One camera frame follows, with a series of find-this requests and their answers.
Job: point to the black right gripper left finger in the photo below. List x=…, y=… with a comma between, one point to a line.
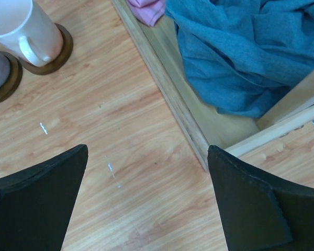
x=36, y=203

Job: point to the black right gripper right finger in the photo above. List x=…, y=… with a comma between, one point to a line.
x=258, y=210

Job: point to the dark brown wooden coaster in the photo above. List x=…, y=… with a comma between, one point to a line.
x=14, y=78
x=59, y=61

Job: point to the pink mug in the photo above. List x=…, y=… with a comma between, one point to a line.
x=27, y=31

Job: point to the blue cloth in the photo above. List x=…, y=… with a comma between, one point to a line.
x=244, y=56

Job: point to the pink t-shirt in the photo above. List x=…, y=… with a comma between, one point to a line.
x=147, y=11

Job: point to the light wooden rack frame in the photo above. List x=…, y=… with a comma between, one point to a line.
x=200, y=122

